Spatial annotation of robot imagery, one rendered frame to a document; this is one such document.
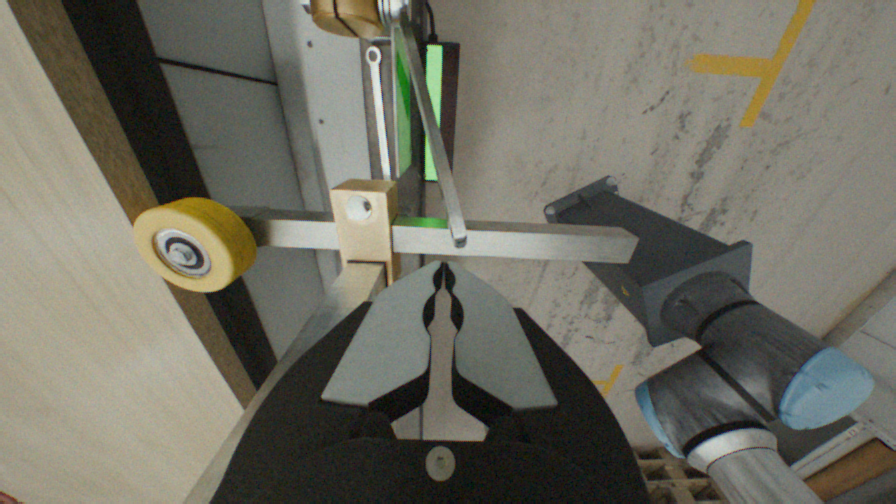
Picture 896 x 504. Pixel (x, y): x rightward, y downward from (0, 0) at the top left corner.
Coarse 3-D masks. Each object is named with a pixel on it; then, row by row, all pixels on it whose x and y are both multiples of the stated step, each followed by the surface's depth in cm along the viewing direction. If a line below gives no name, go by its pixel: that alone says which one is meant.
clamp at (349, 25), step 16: (304, 0) 16; (320, 0) 15; (336, 0) 15; (352, 0) 15; (368, 0) 15; (320, 16) 16; (336, 16) 15; (352, 16) 15; (368, 16) 16; (336, 32) 18; (352, 32) 18; (368, 32) 18
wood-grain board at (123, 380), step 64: (0, 0) 12; (0, 64) 14; (64, 64) 15; (0, 128) 15; (64, 128) 15; (0, 192) 17; (64, 192) 17; (128, 192) 18; (0, 256) 20; (64, 256) 20; (128, 256) 20; (0, 320) 24; (64, 320) 24; (128, 320) 24; (192, 320) 24; (0, 384) 29; (64, 384) 29; (128, 384) 29; (192, 384) 29; (0, 448) 39; (64, 448) 38; (128, 448) 37; (192, 448) 37
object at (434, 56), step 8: (432, 48) 29; (440, 48) 29; (432, 56) 29; (440, 56) 29; (432, 64) 30; (440, 64) 30; (432, 72) 30; (440, 72) 30; (432, 80) 31; (440, 80) 31; (432, 88) 31; (432, 96) 31; (432, 168) 36; (432, 176) 36
